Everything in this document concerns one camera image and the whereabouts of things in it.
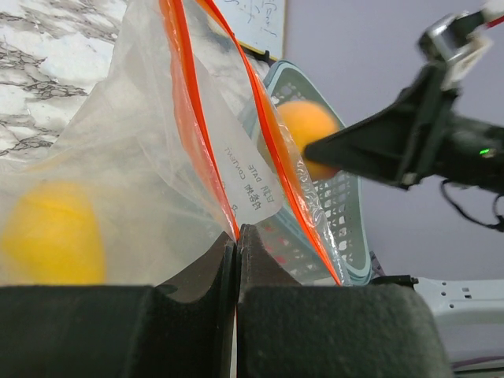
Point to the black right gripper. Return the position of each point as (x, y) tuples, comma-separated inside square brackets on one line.
[(415, 137)]

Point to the yellow toy lemon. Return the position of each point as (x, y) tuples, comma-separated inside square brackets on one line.
[(308, 122)]

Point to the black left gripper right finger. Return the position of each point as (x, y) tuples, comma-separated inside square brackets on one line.
[(285, 329)]

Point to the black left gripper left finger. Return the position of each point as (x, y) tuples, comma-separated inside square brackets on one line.
[(180, 328)]

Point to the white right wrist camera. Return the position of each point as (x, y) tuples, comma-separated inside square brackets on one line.
[(457, 42)]

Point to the pale green plastic basket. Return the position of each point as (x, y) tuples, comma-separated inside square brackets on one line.
[(340, 199)]

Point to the orange-yellow toy bell pepper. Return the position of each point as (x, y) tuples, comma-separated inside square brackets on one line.
[(52, 236)]

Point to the small framed whiteboard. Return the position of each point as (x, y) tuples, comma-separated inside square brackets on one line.
[(258, 26)]

